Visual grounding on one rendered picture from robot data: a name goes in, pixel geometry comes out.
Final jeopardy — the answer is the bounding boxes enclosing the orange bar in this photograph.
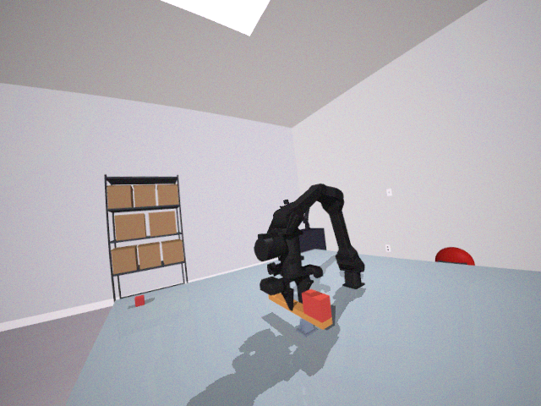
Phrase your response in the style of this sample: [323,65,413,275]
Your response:
[268,289,333,330]

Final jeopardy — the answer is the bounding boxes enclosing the small red block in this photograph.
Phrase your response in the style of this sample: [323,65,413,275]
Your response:
[134,295,145,307]

